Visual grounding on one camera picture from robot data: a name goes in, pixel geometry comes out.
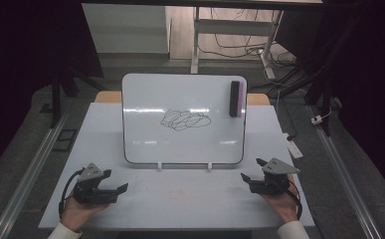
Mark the black metal stand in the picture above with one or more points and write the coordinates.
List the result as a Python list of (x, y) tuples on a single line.
[(324, 86), (56, 99)]

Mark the white cabinet panel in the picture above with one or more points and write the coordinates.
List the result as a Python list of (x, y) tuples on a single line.
[(125, 28)]

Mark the white whiteboard with black frame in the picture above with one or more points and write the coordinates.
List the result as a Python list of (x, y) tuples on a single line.
[(180, 116)]

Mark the white metal desk frame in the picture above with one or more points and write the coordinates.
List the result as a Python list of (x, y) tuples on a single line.
[(233, 27)]

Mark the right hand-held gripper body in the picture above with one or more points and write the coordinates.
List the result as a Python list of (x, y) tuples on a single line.
[(274, 179)]

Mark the black floor plate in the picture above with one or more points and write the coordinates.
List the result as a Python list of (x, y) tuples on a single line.
[(65, 140)]

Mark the small white whiteboard foot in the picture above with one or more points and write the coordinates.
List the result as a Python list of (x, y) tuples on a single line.
[(209, 166), (159, 166)]

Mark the tan wooden table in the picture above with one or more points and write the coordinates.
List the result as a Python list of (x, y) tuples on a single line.
[(108, 97)]

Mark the small white plug adapter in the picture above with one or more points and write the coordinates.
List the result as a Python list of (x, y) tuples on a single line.
[(316, 119)]

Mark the white power strip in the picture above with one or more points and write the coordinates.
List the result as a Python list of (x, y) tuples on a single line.
[(292, 146)]

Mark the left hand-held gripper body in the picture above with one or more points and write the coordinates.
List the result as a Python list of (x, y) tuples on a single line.
[(92, 189)]

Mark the person's right hand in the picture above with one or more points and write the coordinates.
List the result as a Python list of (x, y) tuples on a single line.
[(284, 205)]

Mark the person's left hand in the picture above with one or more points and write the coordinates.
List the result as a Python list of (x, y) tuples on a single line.
[(75, 214)]

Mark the aluminium floor rail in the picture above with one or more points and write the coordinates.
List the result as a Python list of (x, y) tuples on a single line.
[(342, 172), (27, 181)]

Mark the black and purple whiteboard eraser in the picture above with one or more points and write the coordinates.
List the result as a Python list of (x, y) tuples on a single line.
[(236, 99)]

